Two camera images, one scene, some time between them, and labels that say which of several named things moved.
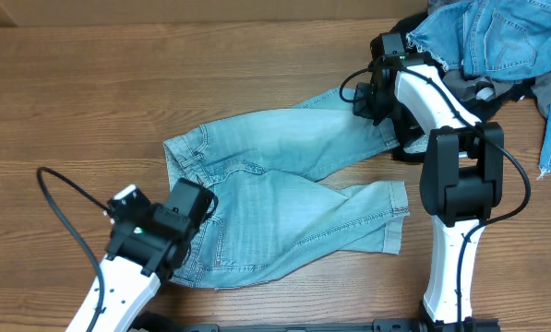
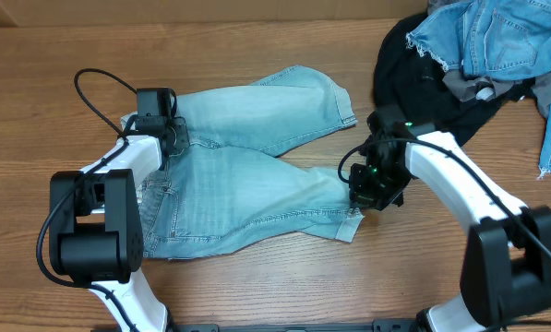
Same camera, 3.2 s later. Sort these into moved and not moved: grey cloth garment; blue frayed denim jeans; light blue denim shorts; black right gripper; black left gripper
Moved: light blue denim shorts; black right gripper; black left gripper
Not moved: grey cloth garment; blue frayed denim jeans
